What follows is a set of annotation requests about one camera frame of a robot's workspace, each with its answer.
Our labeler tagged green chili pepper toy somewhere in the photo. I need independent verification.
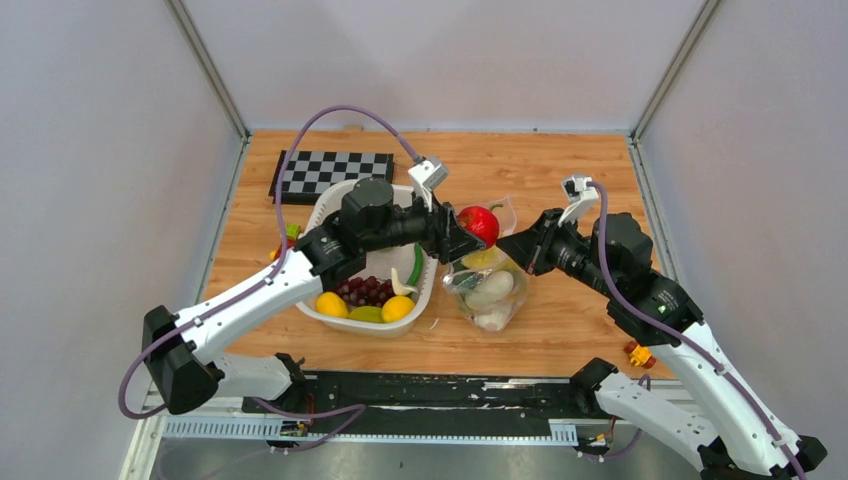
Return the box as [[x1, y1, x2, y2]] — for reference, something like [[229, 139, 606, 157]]
[[407, 244, 425, 286]]

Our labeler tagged black white checkerboard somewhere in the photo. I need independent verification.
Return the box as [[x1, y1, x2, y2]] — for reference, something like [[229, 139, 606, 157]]
[[268, 150, 395, 205]]

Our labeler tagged yellow lemon toy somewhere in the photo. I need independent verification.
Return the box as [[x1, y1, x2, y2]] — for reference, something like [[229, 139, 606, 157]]
[[381, 296, 416, 323], [315, 292, 349, 319]]

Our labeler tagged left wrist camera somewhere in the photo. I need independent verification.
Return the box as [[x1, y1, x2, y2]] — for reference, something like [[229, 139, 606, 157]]
[[407, 157, 449, 211]]

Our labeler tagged clear zip top bag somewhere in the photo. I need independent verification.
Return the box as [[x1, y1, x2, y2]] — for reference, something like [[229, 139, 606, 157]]
[[443, 197, 521, 332]]

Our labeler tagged white garlic toy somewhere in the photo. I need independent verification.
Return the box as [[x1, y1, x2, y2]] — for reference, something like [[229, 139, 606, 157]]
[[391, 267, 418, 296]]

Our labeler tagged white slotted cable duct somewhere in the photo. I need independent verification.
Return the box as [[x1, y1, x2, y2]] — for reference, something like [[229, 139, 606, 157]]
[[162, 417, 579, 446]]

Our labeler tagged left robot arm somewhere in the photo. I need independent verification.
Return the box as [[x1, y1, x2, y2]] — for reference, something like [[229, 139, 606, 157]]
[[142, 177, 485, 415]]

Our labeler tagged purple cable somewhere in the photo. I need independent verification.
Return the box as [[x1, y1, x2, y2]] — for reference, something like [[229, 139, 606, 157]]
[[117, 104, 423, 421], [589, 180, 808, 480]]

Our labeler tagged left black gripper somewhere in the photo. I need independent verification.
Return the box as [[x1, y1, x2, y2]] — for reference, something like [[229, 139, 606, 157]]
[[363, 184, 487, 266]]

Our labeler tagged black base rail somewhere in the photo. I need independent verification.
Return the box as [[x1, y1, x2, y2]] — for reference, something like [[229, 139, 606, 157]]
[[271, 371, 610, 437]]

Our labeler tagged yellow red toy car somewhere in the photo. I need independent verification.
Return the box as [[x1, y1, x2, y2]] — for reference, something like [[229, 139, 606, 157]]
[[624, 341, 657, 369]]

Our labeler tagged white eggplant toy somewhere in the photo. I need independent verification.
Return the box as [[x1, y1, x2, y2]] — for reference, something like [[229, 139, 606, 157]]
[[464, 270, 515, 311]]

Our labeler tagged yellow napa cabbage toy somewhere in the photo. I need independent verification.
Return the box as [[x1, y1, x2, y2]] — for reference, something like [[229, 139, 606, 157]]
[[469, 262, 528, 332]]

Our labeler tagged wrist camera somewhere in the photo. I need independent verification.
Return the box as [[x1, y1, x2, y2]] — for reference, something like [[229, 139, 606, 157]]
[[407, 157, 449, 211], [557, 174, 600, 226]]

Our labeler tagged white plastic basket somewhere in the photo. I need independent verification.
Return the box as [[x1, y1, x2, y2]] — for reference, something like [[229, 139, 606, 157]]
[[296, 178, 441, 340]]

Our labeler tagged purple grapes toy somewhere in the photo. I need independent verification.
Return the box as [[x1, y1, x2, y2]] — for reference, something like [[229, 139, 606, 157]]
[[334, 276, 394, 308]]

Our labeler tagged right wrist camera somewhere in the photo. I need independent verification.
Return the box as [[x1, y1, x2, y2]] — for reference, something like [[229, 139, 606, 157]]
[[557, 174, 600, 226]]

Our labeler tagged yellow pear toy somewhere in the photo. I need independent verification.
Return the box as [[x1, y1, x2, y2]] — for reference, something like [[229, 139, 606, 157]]
[[460, 246, 507, 271]]

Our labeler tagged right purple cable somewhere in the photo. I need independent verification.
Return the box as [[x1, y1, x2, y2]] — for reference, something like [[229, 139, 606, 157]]
[[589, 180, 808, 480]]

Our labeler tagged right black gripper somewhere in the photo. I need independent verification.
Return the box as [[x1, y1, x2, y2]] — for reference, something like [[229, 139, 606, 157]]
[[495, 208, 617, 298]]

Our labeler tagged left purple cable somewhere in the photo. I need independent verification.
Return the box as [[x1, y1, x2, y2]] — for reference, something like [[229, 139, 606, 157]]
[[117, 104, 423, 421]]

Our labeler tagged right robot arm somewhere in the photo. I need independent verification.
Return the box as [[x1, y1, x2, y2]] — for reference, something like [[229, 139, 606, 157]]
[[497, 209, 827, 479]]

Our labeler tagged green yellow mango toy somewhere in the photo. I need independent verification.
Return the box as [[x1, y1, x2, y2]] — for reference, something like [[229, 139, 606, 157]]
[[348, 305, 384, 324]]

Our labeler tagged small lego toy left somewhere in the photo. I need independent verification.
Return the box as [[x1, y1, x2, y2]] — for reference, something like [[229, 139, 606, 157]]
[[284, 223, 302, 243]]

